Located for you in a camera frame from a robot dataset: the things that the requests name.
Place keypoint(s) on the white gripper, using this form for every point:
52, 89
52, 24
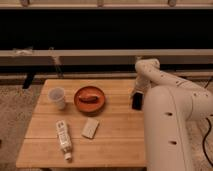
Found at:
141, 85

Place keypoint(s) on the black eraser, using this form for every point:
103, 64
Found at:
137, 101

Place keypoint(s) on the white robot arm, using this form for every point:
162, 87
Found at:
169, 101

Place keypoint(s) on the orange bowl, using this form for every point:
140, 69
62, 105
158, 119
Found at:
89, 107

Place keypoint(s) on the brown food in bowl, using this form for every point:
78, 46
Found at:
88, 98

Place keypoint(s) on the white sponge block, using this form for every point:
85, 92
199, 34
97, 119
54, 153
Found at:
90, 128

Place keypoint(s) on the wooden table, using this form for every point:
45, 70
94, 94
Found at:
119, 139

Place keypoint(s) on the white squeeze bottle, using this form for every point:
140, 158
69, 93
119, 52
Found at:
64, 139

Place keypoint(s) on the long metal rail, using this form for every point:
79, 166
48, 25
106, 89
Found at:
103, 57

